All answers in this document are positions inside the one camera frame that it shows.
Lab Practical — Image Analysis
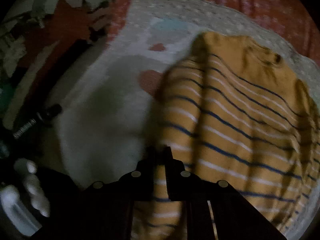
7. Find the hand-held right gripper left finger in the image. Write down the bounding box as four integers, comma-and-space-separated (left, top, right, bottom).
82, 146, 157, 240

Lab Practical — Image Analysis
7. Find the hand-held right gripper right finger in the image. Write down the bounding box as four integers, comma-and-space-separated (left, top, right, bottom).
164, 146, 285, 240

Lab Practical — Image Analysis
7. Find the yellow striped small sweater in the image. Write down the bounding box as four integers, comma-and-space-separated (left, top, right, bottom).
130, 31, 320, 240

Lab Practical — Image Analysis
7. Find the person's left hand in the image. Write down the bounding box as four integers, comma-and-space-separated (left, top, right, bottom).
14, 158, 51, 218

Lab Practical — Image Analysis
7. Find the quilted heart print mat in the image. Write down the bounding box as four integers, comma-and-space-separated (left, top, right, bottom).
2, 0, 320, 240

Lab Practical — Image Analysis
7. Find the red floral bedsheet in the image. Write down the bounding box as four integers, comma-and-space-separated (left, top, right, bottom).
15, 0, 318, 85

